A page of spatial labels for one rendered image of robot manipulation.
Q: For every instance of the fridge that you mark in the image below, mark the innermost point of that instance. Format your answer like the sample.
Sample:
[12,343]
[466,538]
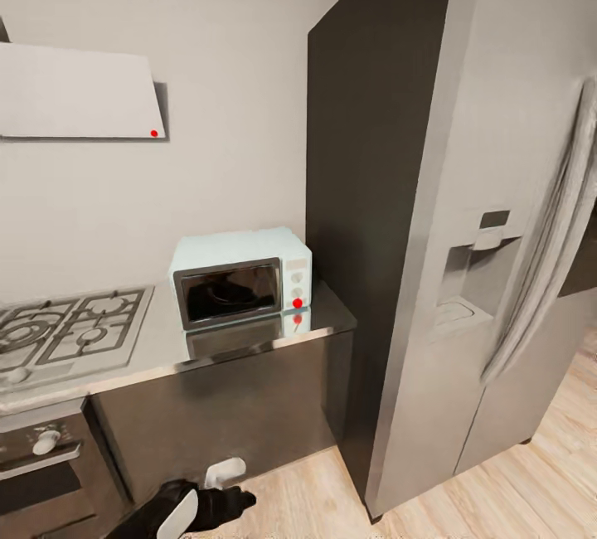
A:
[451,205]

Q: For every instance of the microwave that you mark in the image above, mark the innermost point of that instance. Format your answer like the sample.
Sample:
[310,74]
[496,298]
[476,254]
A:
[227,277]

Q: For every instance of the range hood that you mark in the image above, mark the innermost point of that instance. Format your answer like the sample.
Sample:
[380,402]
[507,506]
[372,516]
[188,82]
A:
[50,91]

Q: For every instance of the burner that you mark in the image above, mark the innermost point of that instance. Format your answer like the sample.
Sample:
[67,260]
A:
[57,339]

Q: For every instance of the oven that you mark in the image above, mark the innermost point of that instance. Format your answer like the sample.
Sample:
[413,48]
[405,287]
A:
[59,478]

